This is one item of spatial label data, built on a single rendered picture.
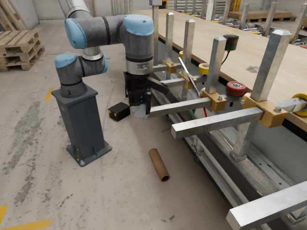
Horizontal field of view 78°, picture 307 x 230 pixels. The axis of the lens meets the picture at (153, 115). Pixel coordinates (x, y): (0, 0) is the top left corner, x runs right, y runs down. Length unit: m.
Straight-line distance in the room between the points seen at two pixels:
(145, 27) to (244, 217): 0.51
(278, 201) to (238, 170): 0.40
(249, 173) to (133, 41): 0.61
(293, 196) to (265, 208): 0.06
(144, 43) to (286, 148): 0.70
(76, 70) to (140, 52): 0.87
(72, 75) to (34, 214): 0.97
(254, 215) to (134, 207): 1.15
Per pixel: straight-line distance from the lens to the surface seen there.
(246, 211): 0.39
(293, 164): 0.96
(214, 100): 0.85
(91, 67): 1.44
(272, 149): 1.01
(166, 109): 0.77
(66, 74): 1.43
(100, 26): 0.69
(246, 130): 0.74
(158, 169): 1.57
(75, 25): 0.68
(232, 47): 0.85
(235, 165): 0.82
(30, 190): 1.79
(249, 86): 0.95
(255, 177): 0.81
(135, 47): 0.61
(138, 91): 0.67
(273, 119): 0.65
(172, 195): 1.52
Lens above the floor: 1.28
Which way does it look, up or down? 35 degrees down
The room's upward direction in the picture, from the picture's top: straight up
